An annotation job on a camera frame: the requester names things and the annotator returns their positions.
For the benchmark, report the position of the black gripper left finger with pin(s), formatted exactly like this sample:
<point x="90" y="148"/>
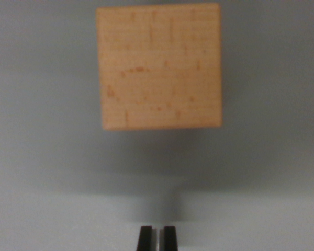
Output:
<point x="145" y="239"/>

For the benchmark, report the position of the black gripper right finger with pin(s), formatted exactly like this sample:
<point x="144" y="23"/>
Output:
<point x="170" y="239"/>

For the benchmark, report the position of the light wooden cube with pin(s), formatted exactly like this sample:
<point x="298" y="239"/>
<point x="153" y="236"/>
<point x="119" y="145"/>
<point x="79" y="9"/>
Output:
<point x="159" y="68"/>

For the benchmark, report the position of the grey plastic bin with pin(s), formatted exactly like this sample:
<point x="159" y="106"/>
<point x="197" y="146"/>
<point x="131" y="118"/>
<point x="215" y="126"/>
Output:
<point x="42" y="157"/>

